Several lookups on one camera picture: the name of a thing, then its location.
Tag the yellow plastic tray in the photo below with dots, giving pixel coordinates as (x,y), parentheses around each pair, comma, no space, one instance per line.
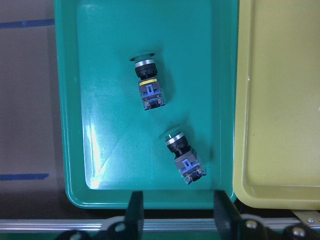
(276,157)

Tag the green push button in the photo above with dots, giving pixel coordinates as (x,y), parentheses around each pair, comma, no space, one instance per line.
(187,161)
(149,86)

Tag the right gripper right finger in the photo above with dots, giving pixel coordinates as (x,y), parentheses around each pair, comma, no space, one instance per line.
(226,216)

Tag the green conveyor belt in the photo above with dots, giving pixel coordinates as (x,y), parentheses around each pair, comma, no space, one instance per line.
(153,229)

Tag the green plastic tray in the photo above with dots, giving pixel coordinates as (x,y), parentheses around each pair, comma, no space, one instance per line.
(111,145)

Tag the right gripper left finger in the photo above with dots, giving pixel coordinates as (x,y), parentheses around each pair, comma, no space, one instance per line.
(134,217)

